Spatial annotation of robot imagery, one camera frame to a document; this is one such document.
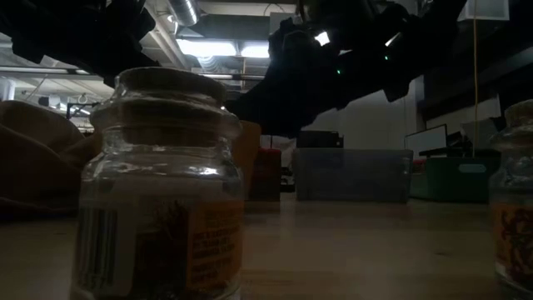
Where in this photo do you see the white ceiling box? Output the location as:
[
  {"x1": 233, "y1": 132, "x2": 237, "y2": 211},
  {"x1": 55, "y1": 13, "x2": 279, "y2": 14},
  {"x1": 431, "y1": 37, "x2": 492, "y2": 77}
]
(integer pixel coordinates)
[{"x1": 456, "y1": 0, "x2": 511, "y2": 22}]

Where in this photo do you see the white screen monitor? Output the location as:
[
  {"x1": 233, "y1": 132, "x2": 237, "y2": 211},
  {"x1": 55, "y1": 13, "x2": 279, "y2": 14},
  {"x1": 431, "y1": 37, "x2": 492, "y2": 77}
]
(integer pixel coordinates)
[{"x1": 404, "y1": 123, "x2": 449, "y2": 160}]

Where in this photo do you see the beige crumpled cloth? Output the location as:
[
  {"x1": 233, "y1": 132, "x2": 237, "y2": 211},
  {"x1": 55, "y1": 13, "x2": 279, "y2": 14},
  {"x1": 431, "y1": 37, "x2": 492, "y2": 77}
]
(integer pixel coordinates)
[{"x1": 0, "y1": 99, "x2": 103, "y2": 220}]

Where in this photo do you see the black box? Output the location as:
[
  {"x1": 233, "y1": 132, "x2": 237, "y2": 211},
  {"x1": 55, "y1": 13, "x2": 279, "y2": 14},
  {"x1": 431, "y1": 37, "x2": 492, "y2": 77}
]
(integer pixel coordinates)
[{"x1": 296, "y1": 130, "x2": 345, "y2": 150}]

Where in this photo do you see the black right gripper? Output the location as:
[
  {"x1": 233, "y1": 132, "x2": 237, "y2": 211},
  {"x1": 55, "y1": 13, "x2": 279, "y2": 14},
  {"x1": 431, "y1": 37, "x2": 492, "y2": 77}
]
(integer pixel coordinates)
[{"x1": 227, "y1": 18, "x2": 347, "y2": 139}]

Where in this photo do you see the silver ceiling duct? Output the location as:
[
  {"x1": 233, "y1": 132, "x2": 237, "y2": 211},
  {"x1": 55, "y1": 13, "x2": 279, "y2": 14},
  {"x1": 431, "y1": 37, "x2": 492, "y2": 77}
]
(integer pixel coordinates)
[{"x1": 166, "y1": 0, "x2": 200, "y2": 27}]

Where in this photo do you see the teal plastic bin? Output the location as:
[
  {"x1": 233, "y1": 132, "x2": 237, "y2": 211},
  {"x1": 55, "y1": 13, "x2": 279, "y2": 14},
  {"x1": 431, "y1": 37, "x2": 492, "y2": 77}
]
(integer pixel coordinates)
[{"x1": 410, "y1": 156, "x2": 502, "y2": 205}]

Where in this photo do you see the grey translucent plastic bin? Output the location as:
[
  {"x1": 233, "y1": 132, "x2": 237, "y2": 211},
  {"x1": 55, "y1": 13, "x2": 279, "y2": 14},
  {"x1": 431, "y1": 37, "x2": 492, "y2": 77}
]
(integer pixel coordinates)
[{"x1": 291, "y1": 147, "x2": 414, "y2": 205}]

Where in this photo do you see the ceiling light panel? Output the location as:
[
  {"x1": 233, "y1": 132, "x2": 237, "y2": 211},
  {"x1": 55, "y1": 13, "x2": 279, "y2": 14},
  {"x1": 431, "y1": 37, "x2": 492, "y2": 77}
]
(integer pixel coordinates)
[
  {"x1": 175, "y1": 38, "x2": 238, "y2": 58},
  {"x1": 240, "y1": 43, "x2": 271, "y2": 59}
]

